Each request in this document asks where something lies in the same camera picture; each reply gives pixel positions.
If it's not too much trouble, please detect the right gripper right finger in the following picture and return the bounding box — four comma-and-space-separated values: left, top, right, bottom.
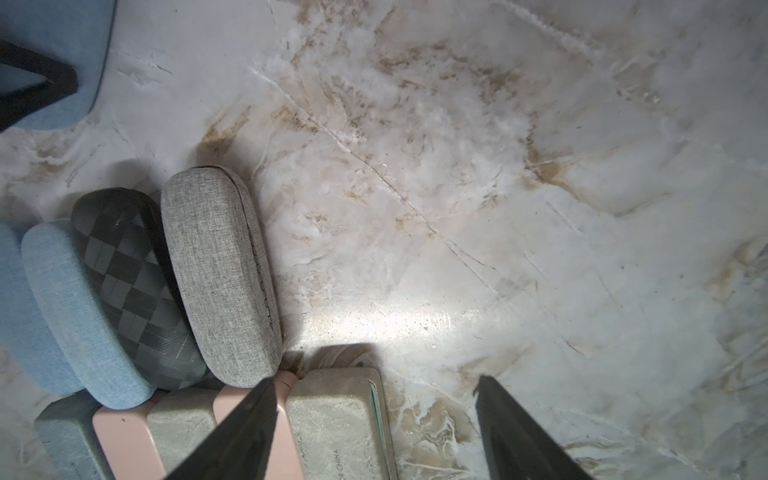
475, 375, 591, 480

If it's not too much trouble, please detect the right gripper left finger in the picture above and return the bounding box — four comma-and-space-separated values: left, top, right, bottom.
166, 377, 278, 479

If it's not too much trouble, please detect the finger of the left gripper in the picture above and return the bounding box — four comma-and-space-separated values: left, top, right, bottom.
1, 41, 79, 131

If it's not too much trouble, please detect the blue case brown lining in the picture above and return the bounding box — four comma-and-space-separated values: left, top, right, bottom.
1, 0, 117, 130

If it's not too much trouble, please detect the grey case mint lining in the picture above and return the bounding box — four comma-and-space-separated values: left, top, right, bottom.
33, 390, 114, 480

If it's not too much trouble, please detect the case with purple glasses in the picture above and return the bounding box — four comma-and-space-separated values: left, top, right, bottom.
21, 220, 156, 410

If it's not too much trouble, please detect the grey case with glasses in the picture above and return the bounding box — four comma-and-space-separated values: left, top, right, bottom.
161, 165, 283, 388

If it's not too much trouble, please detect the mint glasses case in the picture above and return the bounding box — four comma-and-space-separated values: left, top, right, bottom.
147, 388, 218, 474

